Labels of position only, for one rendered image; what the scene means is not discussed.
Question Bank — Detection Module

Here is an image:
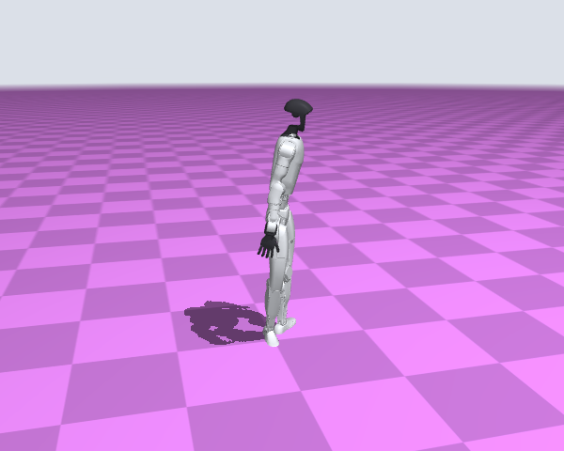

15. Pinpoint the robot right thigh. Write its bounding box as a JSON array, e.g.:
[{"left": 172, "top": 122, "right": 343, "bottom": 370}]
[{"left": 265, "top": 217, "right": 289, "bottom": 294}]

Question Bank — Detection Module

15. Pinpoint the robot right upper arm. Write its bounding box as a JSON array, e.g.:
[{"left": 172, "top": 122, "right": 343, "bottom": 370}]
[{"left": 269, "top": 141, "right": 296, "bottom": 195}]

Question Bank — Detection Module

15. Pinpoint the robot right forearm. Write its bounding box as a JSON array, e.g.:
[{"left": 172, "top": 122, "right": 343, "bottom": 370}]
[{"left": 266, "top": 183, "right": 283, "bottom": 233}]

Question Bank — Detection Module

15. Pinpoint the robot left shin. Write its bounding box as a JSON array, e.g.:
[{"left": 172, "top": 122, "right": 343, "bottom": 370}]
[{"left": 277, "top": 278, "right": 291, "bottom": 325}]

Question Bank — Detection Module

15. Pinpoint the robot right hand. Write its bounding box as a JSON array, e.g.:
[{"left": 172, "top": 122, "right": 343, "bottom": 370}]
[{"left": 258, "top": 222, "right": 279, "bottom": 258}]

